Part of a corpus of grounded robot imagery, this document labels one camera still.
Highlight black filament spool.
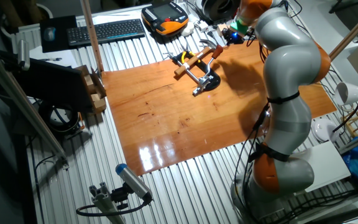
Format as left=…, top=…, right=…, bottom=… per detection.
left=201, top=0, right=242, bottom=23

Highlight large wooden board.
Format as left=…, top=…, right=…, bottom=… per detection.
left=101, top=40, right=338, bottom=177

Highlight grey camera with blue cap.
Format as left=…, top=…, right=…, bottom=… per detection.
left=115, top=163, right=154, bottom=202

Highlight short aluminium profile mount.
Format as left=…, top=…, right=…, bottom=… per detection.
left=88, top=182, right=127, bottom=224

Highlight white power adapter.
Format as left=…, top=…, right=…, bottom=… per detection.
left=196, top=19, right=209, bottom=33

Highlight black mouse pad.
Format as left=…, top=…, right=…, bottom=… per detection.
left=39, top=15, right=79, bottom=54

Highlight stacked wooden blocks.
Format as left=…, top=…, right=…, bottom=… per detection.
left=75, top=64, right=108, bottom=114

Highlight black office chair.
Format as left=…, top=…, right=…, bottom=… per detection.
left=328, top=0, right=358, bottom=44

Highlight white desk lamp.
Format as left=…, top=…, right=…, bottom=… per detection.
left=311, top=81, right=358, bottom=144

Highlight black flat panel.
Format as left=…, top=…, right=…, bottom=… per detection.
left=0, top=49, right=94, bottom=113

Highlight white rounded object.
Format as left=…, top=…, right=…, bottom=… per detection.
left=180, top=21, right=195, bottom=37

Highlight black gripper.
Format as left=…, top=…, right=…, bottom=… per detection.
left=221, top=27, right=246, bottom=45

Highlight yellow handled pliers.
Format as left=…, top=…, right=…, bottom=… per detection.
left=178, top=43, right=200, bottom=65

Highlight black keyboard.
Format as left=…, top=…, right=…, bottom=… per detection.
left=66, top=18, right=146, bottom=47

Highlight long aluminium beam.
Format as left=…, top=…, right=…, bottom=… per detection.
left=0, top=43, right=70, bottom=170

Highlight orange and black teach pendant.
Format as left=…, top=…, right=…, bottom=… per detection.
left=140, top=1, right=190, bottom=37

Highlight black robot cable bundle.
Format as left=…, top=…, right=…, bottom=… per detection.
left=233, top=30, right=272, bottom=223

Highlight slanted wooden pole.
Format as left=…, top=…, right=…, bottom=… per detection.
left=328, top=1, right=358, bottom=62

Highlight black base lever press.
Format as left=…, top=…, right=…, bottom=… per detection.
left=163, top=49, right=222, bottom=96

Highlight upright wooden post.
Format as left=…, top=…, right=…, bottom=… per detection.
left=79, top=0, right=105, bottom=74

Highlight white flat box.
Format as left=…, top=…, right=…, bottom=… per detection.
left=290, top=140, right=352, bottom=193

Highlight grey computer mouse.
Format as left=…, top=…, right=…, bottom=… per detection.
left=43, top=26, right=57, bottom=42

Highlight wooden handle claw hammer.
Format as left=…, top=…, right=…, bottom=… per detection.
left=173, top=39, right=219, bottom=77

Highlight black camera cable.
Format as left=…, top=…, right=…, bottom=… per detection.
left=75, top=198, right=152, bottom=218

